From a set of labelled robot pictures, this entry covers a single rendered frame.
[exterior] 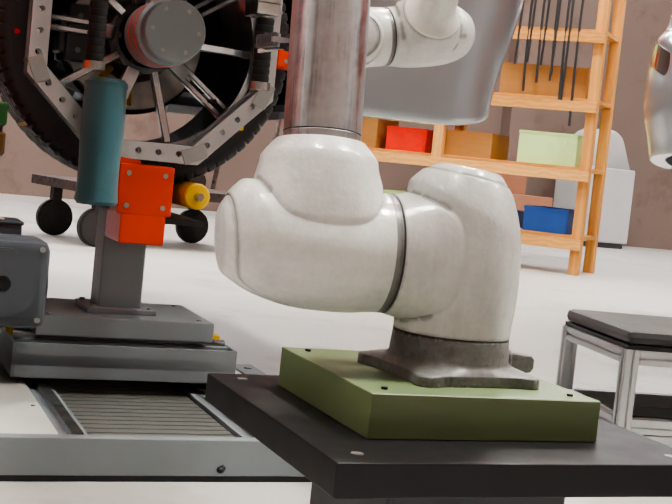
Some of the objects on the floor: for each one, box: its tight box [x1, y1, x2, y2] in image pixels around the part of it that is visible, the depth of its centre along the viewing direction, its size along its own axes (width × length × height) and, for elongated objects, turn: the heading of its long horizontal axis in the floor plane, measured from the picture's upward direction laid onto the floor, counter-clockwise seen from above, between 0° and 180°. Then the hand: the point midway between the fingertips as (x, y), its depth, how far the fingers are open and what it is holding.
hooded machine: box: [553, 129, 635, 249], centre depth 1401 cm, size 73×60×130 cm
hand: (282, 47), depth 246 cm, fingers open, 7 cm apart
